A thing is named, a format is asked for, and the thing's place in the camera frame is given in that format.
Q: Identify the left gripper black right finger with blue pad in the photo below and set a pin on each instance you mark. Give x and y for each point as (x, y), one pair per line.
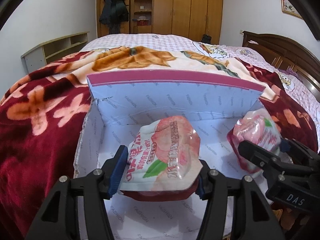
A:
(252, 216)

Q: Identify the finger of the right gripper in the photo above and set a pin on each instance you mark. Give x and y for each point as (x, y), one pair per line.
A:
(287, 145)
(269, 161)

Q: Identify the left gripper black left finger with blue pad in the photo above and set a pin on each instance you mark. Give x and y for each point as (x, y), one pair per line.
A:
(76, 206)

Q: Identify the pink peach jelly pouch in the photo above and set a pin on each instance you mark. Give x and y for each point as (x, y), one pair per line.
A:
(163, 162)

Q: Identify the pink checked bed sheet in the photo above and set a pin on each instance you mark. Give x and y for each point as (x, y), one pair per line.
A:
(300, 119)

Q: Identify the dark wooden headboard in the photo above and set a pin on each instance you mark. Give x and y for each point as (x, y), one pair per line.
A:
(284, 53)

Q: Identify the red floral plush blanket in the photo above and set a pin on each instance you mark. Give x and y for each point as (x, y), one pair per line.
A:
(43, 112)

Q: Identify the pink cardboard box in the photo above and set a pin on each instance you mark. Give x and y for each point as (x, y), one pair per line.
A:
(123, 101)

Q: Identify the black bag near wardrobe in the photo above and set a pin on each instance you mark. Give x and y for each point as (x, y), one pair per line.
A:
(206, 39)

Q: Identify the framed wedding photo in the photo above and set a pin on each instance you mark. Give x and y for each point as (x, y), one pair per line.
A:
(288, 8)

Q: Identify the white low shelf unit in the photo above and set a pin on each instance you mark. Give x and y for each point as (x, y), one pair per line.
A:
(52, 50)

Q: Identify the wooden wardrobe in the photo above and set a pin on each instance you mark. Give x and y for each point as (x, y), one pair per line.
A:
(186, 18)

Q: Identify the red pot on shelf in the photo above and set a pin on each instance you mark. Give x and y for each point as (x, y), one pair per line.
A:
(142, 21)

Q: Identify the dark hanging jackets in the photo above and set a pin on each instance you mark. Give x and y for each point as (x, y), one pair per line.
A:
(113, 14)

